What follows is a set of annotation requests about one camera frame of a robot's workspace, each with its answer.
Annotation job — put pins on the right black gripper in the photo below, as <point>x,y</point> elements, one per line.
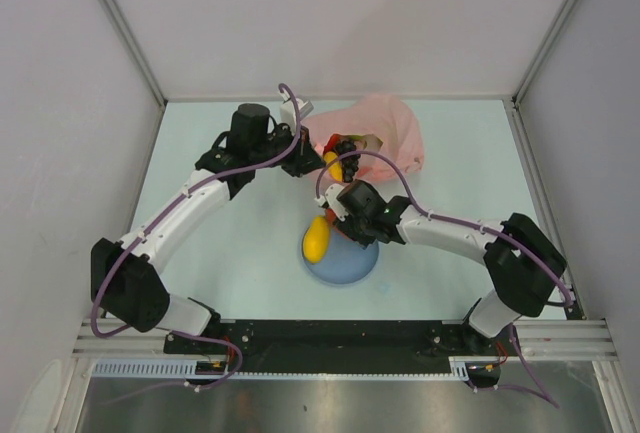
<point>346,227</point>

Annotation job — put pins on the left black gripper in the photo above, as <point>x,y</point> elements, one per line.
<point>303,158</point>

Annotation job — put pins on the yellow fake mango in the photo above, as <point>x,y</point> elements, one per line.
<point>316,240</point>

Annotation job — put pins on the pink plastic bag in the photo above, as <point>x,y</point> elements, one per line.
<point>379,122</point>

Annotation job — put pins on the red fake watermelon slice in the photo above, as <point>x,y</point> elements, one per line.
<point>331,216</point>

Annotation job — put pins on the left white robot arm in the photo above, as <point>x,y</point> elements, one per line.
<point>125,274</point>

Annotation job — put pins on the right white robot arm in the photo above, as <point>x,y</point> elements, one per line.
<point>524,266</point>

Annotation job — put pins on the yellow fake lemon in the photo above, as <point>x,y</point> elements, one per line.
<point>334,166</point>

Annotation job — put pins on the blue plastic plate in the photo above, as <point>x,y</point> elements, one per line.
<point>345,262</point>

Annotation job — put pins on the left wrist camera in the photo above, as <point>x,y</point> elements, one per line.
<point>291,110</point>

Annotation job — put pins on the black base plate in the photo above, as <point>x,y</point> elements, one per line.
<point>364,347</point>

